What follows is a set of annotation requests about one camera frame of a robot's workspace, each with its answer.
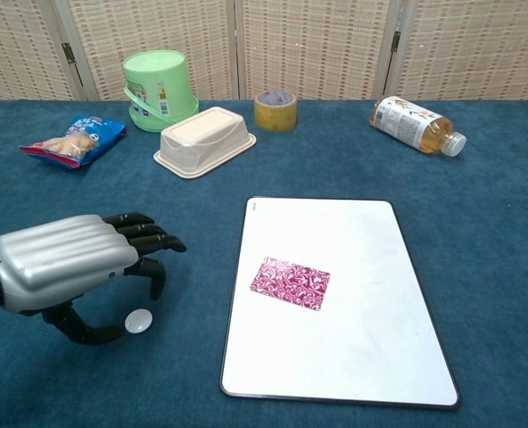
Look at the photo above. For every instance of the white rectangular board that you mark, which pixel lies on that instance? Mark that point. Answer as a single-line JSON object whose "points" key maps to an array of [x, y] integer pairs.
{"points": [[357, 339]]}

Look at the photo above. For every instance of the beige plastic food container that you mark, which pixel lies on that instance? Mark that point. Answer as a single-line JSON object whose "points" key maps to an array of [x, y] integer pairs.
{"points": [[201, 140]]}

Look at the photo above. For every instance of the blue felt table cloth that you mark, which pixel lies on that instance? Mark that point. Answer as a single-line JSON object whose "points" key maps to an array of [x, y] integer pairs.
{"points": [[112, 191]]}

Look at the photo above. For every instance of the bamboo folding screen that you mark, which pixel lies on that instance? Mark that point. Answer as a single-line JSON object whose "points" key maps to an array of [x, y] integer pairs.
{"points": [[317, 44]]}

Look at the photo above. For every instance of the small white round disc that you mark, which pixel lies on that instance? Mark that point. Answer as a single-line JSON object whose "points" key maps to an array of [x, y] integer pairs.
{"points": [[138, 321]]}

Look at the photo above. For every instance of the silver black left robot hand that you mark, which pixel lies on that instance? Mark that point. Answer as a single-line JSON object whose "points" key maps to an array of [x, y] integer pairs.
{"points": [[63, 258]]}

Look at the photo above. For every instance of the pink white patterned card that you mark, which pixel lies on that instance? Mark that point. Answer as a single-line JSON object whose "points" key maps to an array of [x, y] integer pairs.
{"points": [[291, 284]]}

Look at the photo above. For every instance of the yellow tape roll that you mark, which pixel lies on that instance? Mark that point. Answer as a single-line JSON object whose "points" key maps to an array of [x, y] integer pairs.
{"points": [[275, 116]]}

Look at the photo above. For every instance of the tea bottle with label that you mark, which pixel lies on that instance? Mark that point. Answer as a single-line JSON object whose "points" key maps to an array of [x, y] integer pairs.
{"points": [[411, 125]]}

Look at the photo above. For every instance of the blue snack bag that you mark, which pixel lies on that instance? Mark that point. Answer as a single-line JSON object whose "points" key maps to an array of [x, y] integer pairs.
{"points": [[74, 140]]}

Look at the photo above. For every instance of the green plastic bucket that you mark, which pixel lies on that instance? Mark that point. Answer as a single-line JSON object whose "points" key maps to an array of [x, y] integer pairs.
{"points": [[157, 84]]}

